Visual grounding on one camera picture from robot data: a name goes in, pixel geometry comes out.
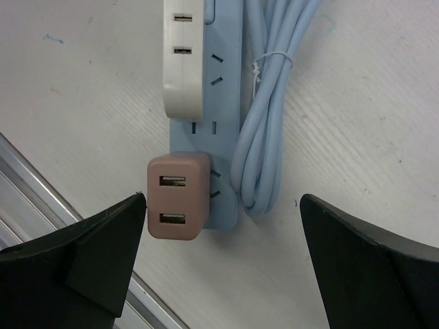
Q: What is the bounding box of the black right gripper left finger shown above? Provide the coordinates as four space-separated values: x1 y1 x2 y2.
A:
1 193 147 328

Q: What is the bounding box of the white multi-port adapter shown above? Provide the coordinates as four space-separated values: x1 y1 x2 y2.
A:
163 0 215 122

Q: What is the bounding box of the pink USB charger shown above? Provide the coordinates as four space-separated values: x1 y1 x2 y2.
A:
147 152 211 241

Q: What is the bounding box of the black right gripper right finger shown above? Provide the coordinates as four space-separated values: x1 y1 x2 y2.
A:
300 194 438 328

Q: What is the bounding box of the aluminium table edge rail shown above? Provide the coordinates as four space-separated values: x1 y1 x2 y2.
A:
1 138 185 328

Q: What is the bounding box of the light blue power strip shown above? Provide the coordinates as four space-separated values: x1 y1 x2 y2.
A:
169 1 244 230

